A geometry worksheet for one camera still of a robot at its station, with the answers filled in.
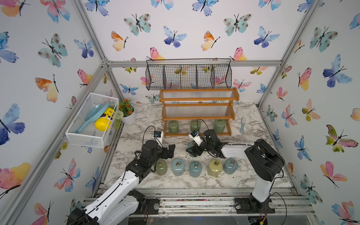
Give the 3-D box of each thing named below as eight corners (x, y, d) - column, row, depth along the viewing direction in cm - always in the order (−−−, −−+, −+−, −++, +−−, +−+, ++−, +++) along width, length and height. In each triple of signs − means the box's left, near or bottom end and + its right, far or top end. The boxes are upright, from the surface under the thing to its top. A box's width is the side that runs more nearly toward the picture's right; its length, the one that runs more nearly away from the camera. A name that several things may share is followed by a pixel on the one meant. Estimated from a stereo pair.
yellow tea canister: (208, 176, 86) (210, 171, 79) (207, 164, 91) (209, 158, 83) (220, 176, 86) (223, 171, 79) (218, 164, 91) (221, 158, 83)
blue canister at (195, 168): (189, 177, 86) (189, 172, 79) (189, 166, 90) (189, 161, 83) (201, 177, 86) (202, 172, 79) (200, 166, 90) (201, 161, 83)
